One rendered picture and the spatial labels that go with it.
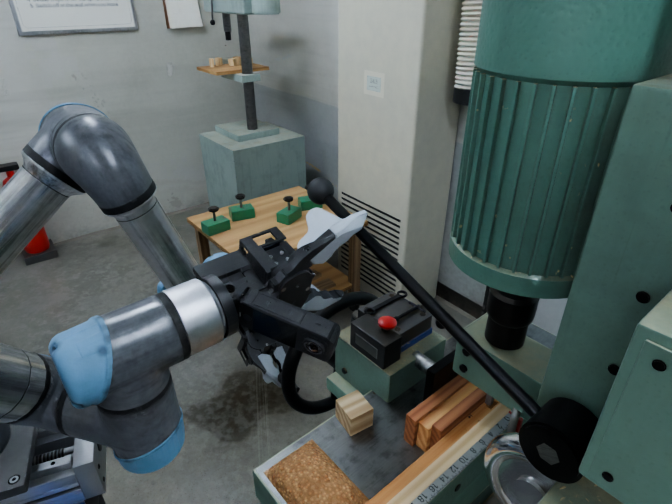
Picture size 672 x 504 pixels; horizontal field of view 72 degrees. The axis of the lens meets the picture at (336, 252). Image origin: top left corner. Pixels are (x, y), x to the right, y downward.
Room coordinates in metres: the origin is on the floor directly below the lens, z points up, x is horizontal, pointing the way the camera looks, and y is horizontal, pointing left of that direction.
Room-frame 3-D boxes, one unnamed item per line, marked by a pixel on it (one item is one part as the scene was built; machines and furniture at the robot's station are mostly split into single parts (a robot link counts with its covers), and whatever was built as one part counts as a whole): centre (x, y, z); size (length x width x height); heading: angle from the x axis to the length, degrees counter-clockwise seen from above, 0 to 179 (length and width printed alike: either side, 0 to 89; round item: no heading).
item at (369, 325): (0.62, -0.09, 0.99); 0.13 x 0.11 x 0.06; 130
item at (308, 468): (0.39, 0.03, 0.91); 0.12 x 0.09 x 0.03; 40
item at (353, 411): (0.49, -0.03, 0.92); 0.04 x 0.04 x 0.04; 31
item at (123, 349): (0.35, 0.21, 1.17); 0.11 x 0.08 x 0.09; 130
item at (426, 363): (0.56, -0.15, 0.95); 0.09 x 0.07 x 0.09; 130
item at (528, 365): (0.47, -0.24, 1.03); 0.14 x 0.07 x 0.09; 40
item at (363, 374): (0.63, -0.09, 0.92); 0.15 x 0.13 x 0.09; 130
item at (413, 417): (0.51, -0.17, 0.93); 0.17 x 0.02 x 0.05; 130
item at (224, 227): (1.98, 0.28, 0.32); 0.66 x 0.57 x 0.64; 129
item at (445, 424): (0.50, -0.21, 0.93); 0.20 x 0.02 x 0.06; 130
